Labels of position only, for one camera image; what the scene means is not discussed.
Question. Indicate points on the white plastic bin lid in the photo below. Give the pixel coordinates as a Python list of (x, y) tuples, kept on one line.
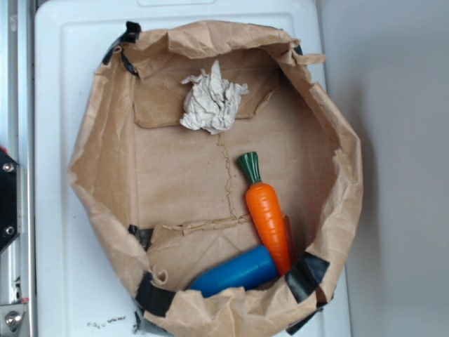
[(77, 291)]

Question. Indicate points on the white paper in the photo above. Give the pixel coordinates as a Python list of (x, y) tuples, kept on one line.
[(213, 102)]

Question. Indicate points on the blue plastic cylinder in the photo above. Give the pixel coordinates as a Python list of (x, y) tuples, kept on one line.
[(248, 270)]

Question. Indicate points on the metal rail frame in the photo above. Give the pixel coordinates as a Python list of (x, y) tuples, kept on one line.
[(18, 301)]

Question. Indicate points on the brown paper bag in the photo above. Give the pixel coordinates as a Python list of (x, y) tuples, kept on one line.
[(167, 203)]

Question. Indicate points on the orange toy carrot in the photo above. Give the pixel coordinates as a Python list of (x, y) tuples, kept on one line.
[(265, 211)]

